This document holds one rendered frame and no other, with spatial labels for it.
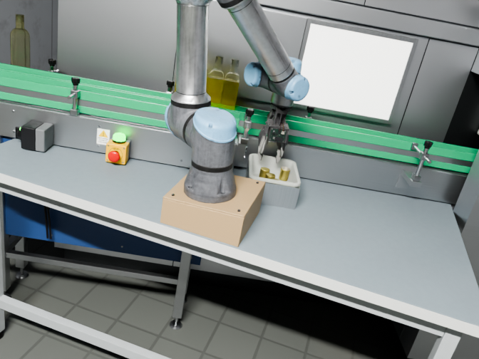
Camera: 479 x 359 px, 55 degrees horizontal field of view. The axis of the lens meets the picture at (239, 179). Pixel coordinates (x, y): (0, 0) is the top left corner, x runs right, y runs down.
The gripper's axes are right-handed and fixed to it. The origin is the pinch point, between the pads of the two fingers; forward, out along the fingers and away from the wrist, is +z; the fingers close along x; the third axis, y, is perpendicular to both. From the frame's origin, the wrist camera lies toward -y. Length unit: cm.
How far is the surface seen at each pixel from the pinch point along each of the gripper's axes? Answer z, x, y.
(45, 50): 44, -198, -309
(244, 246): 10.7, -7.2, 43.4
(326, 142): -5.3, 22.0, -13.2
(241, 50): -30.5, -15.2, -30.0
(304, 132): -7.2, 12.7, -13.6
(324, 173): 6.7, 23.9, -11.3
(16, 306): 66, -81, 19
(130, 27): -31, -59, -34
